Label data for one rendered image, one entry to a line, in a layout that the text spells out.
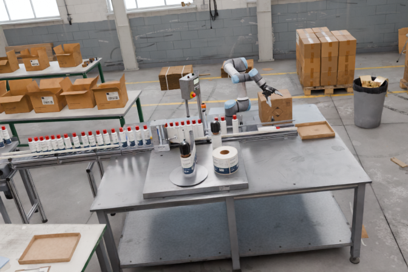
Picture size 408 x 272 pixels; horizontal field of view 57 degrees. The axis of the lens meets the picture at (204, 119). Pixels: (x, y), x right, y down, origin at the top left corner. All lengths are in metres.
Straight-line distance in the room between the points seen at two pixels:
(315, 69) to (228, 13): 2.83
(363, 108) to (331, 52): 1.42
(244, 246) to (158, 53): 6.47
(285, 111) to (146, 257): 1.83
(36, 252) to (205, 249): 1.32
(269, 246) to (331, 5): 6.31
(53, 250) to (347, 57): 5.28
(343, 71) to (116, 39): 5.21
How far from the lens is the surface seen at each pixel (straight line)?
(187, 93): 3.37
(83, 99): 5.09
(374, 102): 5.48
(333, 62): 6.65
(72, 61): 7.32
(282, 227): 3.51
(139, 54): 9.24
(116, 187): 3.20
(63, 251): 2.80
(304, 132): 3.68
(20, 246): 3.01
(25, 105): 5.49
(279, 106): 3.72
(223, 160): 2.94
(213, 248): 3.36
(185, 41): 8.90
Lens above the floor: 2.53
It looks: 25 degrees down
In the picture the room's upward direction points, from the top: 7 degrees counter-clockwise
